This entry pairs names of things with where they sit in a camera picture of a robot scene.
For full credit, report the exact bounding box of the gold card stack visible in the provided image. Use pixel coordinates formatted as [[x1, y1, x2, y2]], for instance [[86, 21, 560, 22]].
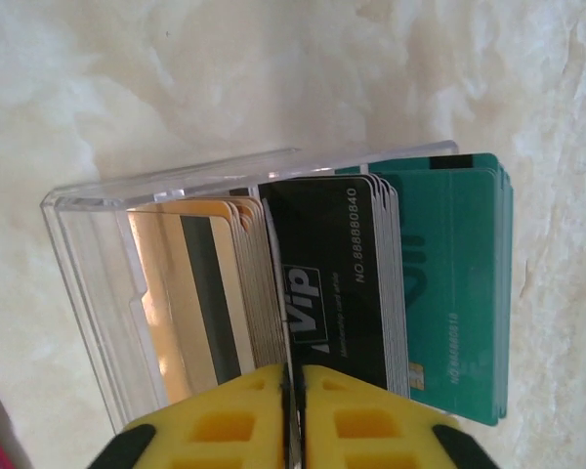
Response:
[[126, 194, 284, 397]]

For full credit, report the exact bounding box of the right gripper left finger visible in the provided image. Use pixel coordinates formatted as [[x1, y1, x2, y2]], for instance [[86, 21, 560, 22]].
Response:
[[85, 363, 290, 469]]

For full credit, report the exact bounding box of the black VIP card stack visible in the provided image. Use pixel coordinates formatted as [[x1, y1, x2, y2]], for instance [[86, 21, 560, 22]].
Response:
[[258, 173, 411, 400]]

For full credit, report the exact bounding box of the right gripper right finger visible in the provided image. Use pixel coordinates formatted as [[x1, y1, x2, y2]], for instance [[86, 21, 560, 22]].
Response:
[[300, 364, 502, 469]]

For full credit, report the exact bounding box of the clear acrylic card holder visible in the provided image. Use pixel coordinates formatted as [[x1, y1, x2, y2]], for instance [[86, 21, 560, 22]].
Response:
[[38, 140, 460, 436]]

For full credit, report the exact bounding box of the single black VIP card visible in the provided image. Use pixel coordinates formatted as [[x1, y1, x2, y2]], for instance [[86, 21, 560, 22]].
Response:
[[262, 197, 304, 469]]

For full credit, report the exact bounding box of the green card stack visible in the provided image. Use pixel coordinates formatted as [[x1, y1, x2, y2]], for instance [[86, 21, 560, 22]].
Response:
[[331, 151, 514, 429]]

